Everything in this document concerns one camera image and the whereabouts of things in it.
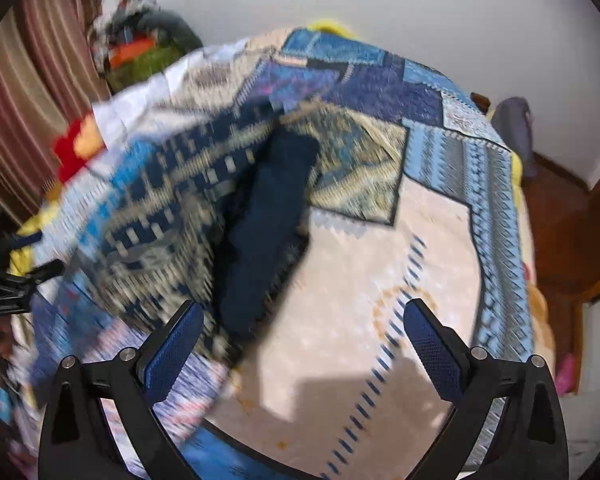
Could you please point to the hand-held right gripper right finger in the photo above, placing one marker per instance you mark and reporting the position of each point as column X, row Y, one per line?
column 432, row 355

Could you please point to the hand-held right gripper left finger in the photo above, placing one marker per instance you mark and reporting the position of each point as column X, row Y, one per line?
column 172, row 355

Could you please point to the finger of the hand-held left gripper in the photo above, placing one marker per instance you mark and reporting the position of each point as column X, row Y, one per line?
column 45, row 271

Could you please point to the navy patterned hoodie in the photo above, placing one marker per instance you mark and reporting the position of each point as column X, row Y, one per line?
column 265, row 240

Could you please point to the pile of mixed clothes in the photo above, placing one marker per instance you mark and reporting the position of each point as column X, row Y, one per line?
column 145, row 45

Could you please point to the patchwork blanket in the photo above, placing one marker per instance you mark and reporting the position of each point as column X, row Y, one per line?
column 360, row 310

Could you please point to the pink item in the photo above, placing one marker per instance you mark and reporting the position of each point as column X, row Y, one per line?
column 566, row 375

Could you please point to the striped brown curtain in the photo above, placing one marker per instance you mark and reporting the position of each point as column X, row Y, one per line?
column 35, row 75

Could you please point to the grey cloth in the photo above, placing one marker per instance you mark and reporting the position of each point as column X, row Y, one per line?
column 514, row 130

